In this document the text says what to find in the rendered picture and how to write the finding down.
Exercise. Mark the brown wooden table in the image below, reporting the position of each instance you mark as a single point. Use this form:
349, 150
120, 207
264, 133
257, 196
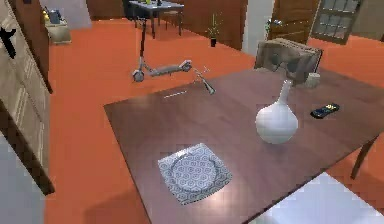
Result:
230, 140

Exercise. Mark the grey kick scooter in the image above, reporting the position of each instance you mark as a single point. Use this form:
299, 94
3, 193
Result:
160, 69

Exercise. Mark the square patterned grey plate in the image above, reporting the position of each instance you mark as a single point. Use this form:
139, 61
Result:
194, 173

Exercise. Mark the small potted green plant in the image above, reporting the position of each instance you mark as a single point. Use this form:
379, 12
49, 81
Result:
213, 35

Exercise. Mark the white round vase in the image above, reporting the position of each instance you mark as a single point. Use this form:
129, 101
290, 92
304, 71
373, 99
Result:
276, 122

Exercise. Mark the brown cardboard box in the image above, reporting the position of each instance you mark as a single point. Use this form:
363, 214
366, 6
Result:
286, 58

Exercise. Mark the grey dining table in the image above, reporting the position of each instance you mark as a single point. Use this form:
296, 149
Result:
156, 6

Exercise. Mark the small pale cup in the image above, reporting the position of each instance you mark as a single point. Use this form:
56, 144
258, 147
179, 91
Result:
312, 80

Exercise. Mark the black remote control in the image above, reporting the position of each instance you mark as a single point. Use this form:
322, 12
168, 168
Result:
325, 110

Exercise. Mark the brown wooden room door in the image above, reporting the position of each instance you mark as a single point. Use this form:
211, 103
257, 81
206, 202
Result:
293, 20

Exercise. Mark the beige low stand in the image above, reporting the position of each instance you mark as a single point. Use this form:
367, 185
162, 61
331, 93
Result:
58, 31

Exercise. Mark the blue grey kettle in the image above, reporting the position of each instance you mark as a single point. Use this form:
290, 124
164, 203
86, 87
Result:
54, 16

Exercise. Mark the brown framed window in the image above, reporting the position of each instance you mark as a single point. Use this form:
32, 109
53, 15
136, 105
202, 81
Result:
335, 20

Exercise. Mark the beige panelled room door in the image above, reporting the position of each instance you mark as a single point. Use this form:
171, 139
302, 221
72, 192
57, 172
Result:
23, 90

